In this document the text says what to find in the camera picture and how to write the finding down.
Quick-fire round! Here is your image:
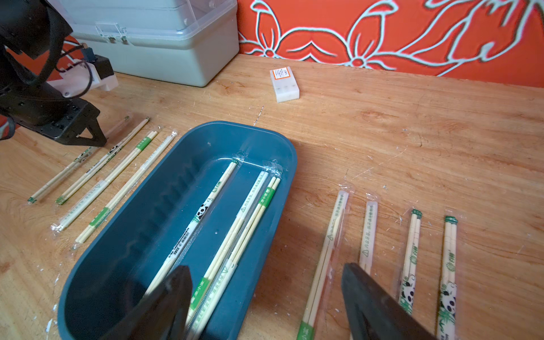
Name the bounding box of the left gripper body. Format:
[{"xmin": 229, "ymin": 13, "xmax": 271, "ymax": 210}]
[{"xmin": 1, "ymin": 85, "xmax": 106, "ymax": 147}]

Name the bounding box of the chopstick pair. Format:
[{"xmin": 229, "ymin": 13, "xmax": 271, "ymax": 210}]
[
  {"xmin": 398, "ymin": 209, "xmax": 422, "ymax": 315},
  {"xmin": 358, "ymin": 197, "xmax": 378, "ymax": 274},
  {"xmin": 55, "ymin": 116, "xmax": 150, "ymax": 205},
  {"xmin": 296, "ymin": 181, "xmax": 355, "ymax": 340},
  {"xmin": 75, "ymin": 130, "xmax": 178, "ymax": 248},
  {"xmin": 51, "ymin": 130, "xmax": 159, "ymax": 232},
  {"xmin": 27, "ymin": 115, "xmax": 132, "ymax": 205},
  {"xmin": 436, "ymin": 215, "xmax": 458, "ymax": 340}
]

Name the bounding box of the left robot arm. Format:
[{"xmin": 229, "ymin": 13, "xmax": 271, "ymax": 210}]
[{"xmin": 1, "ymin": 1, "xmax": 114, "ymax": 147}]

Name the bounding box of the grey lidded storage container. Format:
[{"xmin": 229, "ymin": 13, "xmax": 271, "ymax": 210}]
[{"xmin": 51, "ymin": 0, "xmax": 239, "ymax": 87}]

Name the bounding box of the chopstick pairs bundle in box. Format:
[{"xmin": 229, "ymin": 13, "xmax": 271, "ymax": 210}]
[{"xmin": 145, "ymin": 160, "xmax": 269, "ymax": 325}]

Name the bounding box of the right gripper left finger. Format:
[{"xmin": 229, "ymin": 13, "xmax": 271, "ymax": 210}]
[{"xmin": 101, "ymin": 266, "xmax": 193, "ymax": 339}]

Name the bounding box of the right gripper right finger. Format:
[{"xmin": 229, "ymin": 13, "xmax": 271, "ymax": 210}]
[{"xmin": 341, "ymin": 263, "xmax": 435, "ymax": 340}]

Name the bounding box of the small white labelled box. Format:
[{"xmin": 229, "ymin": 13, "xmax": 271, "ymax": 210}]
[{"xmin": 270, "ymin": 67, "xmax": 300, "ymax": 103}]

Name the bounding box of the blue plastic storage box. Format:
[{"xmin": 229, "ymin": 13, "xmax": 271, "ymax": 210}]
[{"xmin": 58, "ymin": 121, "xmax": 298, "ymax": 339}]

